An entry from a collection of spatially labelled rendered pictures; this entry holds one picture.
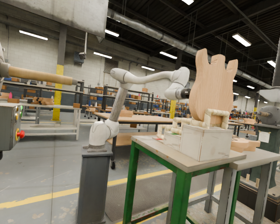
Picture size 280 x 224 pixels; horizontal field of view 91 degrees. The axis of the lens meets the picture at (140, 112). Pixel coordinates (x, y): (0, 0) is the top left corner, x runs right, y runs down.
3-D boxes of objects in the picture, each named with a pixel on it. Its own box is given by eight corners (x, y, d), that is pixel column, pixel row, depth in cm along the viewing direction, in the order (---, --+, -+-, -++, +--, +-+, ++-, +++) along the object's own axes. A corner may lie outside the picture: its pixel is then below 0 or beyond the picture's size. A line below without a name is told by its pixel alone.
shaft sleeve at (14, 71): (10, 63, 44) (12, 70, 46) (7, 72, 42) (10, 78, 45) (72, 75, 53) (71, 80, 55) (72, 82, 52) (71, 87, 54)
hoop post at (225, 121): (225, 129, 80) (227, 114, 80) (219, 128, 83) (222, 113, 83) (228, 130, 82) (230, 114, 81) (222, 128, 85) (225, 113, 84)
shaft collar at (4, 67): (1, 58, 42) (5, 68, 46) (-3, 71, 41) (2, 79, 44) (10, 60, 43) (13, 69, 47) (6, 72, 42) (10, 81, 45)
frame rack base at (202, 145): (199, 162, 70) (204, 129, 70) (178, 152, 84) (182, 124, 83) (229, 158, 84) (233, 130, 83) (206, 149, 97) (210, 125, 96)
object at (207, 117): (206, 129, 72) (209, 111, 72) (201, 128, 75) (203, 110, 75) (210, 129, 74) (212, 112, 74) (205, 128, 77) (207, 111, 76)
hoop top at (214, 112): (208, 114, 72) (209, 108, 72) (203, 114, 75) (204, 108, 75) (230, 117, 81) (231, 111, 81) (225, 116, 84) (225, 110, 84)
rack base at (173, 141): (179, 152, 83) (181, 137, 83) (162, 144, 98) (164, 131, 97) (207, 149, 97) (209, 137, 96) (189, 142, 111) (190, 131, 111)
